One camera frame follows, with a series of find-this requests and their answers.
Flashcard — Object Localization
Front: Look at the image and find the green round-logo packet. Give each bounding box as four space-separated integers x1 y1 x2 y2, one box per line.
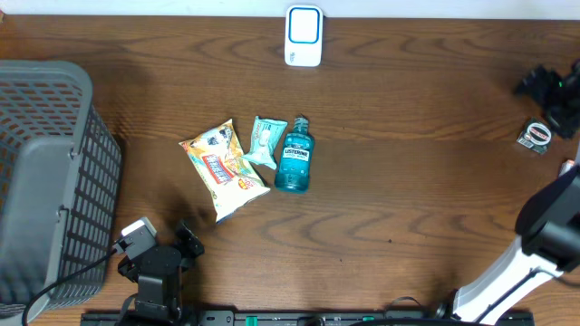
517 118 552 155

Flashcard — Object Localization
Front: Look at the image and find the orange snack bag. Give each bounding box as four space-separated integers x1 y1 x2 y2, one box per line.
179 120 270 224

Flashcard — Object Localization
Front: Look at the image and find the blue Listerine mouthwash bottle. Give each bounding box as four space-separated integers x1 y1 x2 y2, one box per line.
275 116 314 193

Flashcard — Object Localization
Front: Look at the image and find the green wet wipes pack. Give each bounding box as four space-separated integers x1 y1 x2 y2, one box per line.
242 116 287 170

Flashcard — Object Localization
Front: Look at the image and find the small orange tissue pack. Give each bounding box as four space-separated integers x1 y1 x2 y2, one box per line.
558 159 575 177

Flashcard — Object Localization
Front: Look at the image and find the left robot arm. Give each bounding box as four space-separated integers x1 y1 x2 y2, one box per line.
113 217 205 325

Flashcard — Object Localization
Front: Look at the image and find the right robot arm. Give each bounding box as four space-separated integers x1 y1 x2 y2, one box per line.
434 62 579 325

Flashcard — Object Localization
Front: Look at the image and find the white barcode scanner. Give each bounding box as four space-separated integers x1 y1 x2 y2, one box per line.
285 5 324 67

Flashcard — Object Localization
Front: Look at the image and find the grey plastic mesh basket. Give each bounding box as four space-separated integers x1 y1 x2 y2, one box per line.
1 60 122 325

